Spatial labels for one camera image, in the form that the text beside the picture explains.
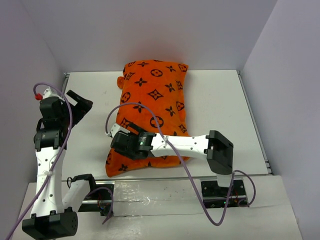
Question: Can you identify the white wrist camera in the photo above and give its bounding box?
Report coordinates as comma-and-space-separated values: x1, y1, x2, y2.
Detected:
42, 86, 60, 100
105, 123, 130, 138

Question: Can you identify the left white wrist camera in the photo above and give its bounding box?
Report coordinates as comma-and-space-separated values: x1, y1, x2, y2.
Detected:
42, 86, 60, 100

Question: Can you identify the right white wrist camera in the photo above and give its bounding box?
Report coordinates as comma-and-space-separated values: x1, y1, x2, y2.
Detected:
105, 123, 130, 138

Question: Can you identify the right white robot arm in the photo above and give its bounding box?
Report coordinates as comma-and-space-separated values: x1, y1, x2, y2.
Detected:
107, 123, 235, 196

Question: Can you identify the aluminium mounting rail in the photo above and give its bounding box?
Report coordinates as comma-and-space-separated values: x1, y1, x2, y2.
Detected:
94, 174, 272, 186

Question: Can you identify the orange patterned pillowcase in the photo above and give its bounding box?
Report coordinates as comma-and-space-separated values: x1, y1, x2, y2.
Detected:
105, 59, 190, 179

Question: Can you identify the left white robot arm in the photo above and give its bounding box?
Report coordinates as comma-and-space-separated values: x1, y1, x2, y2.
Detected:
22, 87, 98, 240

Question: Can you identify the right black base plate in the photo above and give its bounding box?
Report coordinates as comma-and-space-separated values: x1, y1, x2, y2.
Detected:
200, 177, 249, 209

